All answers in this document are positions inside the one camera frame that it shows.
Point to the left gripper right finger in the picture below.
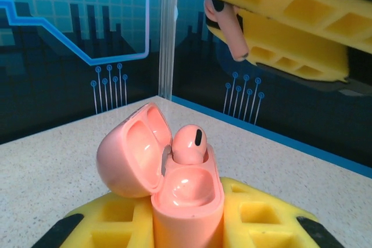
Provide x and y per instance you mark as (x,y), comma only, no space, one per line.
(255,219)

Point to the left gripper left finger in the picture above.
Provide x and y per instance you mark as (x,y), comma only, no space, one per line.
(116,224)

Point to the pink earbud charging case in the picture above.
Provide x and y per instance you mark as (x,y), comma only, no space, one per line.
(186,219)

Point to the aluminium frame post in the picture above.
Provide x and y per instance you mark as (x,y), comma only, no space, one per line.
(167,41)

